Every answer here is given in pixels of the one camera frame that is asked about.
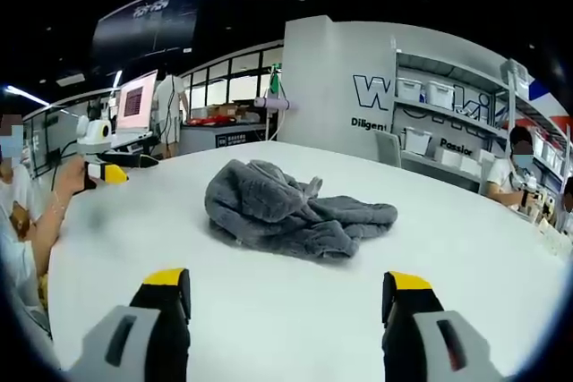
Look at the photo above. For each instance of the person's left hand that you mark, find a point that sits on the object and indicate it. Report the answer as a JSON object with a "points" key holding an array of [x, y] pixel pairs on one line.
{"points": [[74, 178]]}

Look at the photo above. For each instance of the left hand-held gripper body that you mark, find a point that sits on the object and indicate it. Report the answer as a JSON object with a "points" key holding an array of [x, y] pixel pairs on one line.
{"points": [[95, 133]]}

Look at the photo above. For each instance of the green hanging cloth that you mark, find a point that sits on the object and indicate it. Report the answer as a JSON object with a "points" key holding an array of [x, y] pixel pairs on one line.
{"points": [[276, 82]]}

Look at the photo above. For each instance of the grey fluffy towel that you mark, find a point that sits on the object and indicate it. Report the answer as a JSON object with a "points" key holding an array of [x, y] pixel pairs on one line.
{"points": [[286, 209]]}

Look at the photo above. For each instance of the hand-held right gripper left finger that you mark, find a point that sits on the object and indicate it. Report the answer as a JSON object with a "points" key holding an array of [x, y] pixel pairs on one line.
{"points": [[147, 315]]}

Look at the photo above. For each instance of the grey counter with boxes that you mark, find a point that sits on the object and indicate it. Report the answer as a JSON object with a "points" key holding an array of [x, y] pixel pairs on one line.
{"points": [[219, 129]]}

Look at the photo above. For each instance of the grey chair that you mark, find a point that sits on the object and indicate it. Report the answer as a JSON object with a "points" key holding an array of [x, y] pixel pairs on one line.
{"points": [[388, 149]]}

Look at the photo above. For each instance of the large dark overhead screen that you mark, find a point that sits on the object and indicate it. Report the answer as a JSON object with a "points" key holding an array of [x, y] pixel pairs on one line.
{"points": [[147, 19]]}

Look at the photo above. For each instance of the pink computer monitor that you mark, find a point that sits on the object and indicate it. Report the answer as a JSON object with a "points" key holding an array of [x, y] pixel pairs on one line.
{"points": [[134, 102]]}

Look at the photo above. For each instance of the grey metal shelf rack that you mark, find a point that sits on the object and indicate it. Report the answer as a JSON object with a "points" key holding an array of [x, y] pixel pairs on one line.
{"points": [[488, 122]]}

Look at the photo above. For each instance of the purple roll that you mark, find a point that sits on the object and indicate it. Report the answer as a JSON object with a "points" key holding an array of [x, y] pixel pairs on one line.
{"points": [[275, 104]]}

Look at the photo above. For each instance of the person at left edge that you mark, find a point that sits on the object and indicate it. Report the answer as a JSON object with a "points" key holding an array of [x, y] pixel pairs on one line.
{"points": [[18, 239]]}

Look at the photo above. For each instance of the white table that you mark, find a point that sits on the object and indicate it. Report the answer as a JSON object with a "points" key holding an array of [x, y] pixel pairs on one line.
{"points": [[277, 283]]}

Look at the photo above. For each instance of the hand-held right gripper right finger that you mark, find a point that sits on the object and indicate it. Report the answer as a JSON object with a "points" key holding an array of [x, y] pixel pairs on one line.
{"points": [[421, 310]]}

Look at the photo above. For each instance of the row of white storage bins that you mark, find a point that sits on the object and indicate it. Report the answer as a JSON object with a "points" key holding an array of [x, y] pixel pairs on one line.
{"points": [[441, 95]]}

